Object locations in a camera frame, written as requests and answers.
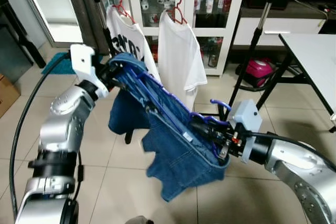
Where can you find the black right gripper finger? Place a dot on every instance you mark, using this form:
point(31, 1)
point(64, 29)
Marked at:
point(210, 121)

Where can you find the purple plastic clothes hanger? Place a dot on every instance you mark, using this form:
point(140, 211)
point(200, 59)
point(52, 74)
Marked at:
point(218, 101)

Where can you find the blue denim garment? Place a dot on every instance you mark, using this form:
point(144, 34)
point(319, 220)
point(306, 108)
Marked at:
point(184, 166)

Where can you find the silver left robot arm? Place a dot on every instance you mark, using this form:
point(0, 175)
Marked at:
point(58, 129)

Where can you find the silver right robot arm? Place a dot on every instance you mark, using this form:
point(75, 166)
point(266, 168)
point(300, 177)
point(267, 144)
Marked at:
point(299, 177)

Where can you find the white T-shirt with black print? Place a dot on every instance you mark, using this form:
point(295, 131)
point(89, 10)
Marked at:
point(126, 35)

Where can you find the plain white T-shirt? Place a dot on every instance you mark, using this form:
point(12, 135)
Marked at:
point(181, 61)

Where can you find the dark grey curtain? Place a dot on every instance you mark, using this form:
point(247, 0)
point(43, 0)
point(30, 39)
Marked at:
point(84, 9)

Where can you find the pink plastic box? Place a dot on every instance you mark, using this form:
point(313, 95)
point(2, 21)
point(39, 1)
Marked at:
point(260, 72)

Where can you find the white table with black legs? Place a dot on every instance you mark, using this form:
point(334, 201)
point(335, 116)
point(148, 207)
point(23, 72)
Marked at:
point(315, 61)

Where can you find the brown cardboard box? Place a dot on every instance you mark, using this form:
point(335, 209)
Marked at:
point(6, 95)

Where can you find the white drawer console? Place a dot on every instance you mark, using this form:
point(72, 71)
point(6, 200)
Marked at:
point(278, 30)

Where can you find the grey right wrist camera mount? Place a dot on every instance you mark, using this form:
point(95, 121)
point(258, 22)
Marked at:
point(244, 116)

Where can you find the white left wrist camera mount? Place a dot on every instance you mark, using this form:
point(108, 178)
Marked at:
point(81, 61)

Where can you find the black furniture frame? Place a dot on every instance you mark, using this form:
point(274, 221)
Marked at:
point(16, 30)

